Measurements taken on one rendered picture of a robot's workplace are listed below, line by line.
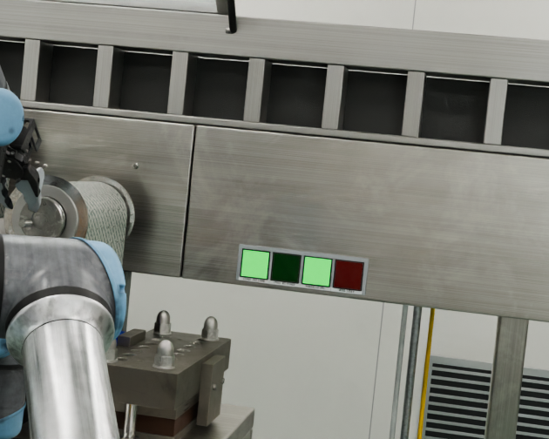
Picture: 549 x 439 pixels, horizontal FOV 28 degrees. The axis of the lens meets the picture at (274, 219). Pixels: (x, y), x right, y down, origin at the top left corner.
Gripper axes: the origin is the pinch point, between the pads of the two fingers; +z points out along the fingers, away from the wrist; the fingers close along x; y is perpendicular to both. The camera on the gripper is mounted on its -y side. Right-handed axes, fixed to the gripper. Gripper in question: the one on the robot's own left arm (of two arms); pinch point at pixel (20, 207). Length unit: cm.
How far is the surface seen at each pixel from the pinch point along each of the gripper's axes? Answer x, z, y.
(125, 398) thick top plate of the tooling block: -19.3, 21.3, -20.1
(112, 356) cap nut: -16.0, 18.9, -14.1
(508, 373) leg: -82, 59, 16
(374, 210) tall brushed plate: -53, 28, 29
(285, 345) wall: -3, 249, 128
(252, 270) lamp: -31, 36, 18
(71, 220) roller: -6.5, 5.9, 2.9
